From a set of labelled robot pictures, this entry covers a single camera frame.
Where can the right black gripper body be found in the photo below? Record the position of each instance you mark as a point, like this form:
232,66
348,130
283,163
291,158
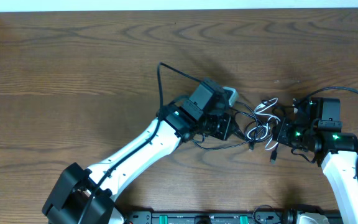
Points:
284,133

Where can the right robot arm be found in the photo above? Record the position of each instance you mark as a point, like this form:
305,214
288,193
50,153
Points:
316,128

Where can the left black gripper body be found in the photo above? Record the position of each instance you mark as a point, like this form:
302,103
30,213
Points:
225,127

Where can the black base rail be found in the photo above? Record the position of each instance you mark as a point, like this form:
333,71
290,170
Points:
264,214

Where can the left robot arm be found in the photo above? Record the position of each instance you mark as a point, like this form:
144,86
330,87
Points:
89,195

